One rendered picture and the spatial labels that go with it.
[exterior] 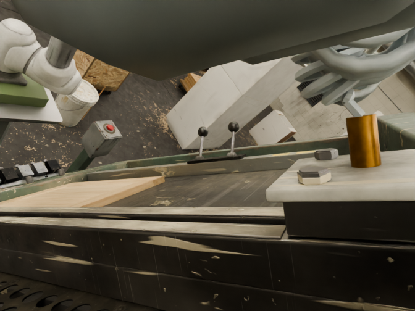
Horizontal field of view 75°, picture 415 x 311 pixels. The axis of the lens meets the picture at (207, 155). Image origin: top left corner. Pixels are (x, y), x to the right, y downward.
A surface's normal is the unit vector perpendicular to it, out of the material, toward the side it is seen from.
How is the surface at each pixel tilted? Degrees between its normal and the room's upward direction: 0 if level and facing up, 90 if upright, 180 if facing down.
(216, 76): 90
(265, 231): 60
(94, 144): 90
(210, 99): 90
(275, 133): 90
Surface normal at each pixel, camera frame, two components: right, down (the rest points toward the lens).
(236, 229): -0.16, -0.98
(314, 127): -0.55, 0.04
